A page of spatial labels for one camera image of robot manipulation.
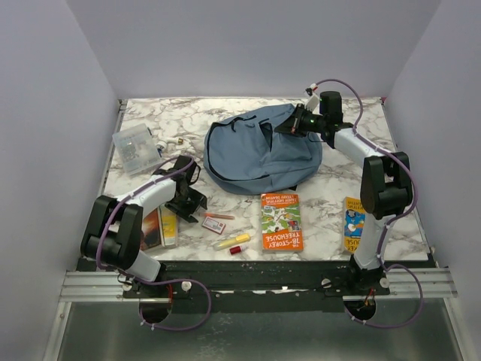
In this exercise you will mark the yellow highlighter pen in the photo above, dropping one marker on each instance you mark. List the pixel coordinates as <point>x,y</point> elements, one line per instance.
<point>231,242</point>

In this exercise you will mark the dark sunset cover book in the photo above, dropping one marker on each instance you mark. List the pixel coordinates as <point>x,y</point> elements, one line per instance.
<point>151,231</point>

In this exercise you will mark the orange pencil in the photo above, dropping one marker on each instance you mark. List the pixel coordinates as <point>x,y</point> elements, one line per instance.
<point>219,216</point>

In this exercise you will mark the orange treehouse book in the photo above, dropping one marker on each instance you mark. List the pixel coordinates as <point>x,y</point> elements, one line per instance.
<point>281,222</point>

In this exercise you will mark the aluminium mounting rail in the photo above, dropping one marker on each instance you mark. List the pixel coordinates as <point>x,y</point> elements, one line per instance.
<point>434,283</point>

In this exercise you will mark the clear plastic storage box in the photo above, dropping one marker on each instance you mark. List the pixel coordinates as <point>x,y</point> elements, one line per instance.
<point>137,149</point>

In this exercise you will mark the red white eraser box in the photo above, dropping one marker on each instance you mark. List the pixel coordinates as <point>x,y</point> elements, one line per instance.
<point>213,225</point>

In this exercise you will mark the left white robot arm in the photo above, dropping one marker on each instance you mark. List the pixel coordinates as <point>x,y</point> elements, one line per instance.
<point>113,232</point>

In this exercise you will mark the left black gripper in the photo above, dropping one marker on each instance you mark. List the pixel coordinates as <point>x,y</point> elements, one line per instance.
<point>183,211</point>

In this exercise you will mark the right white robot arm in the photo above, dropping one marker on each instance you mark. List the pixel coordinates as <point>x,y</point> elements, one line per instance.
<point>386,188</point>

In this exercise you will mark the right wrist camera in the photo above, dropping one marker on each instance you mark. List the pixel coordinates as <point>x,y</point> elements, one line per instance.
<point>312,103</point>

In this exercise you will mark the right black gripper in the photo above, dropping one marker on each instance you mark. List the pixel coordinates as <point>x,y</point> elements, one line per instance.
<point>294,123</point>

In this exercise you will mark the yellow cover book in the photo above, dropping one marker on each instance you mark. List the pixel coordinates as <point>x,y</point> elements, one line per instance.
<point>169,225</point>

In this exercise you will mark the yellow blue treehouse book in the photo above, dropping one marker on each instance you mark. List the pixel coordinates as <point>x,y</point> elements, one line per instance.
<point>353,223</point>

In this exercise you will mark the small red cap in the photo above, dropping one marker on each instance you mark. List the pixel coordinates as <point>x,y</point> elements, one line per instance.
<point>236,249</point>

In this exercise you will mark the white plastic fitting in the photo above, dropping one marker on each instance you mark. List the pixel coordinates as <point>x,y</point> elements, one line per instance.
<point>163,144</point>

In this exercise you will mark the blue student backpack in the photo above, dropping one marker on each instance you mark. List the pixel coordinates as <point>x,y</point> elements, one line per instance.
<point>245,156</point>

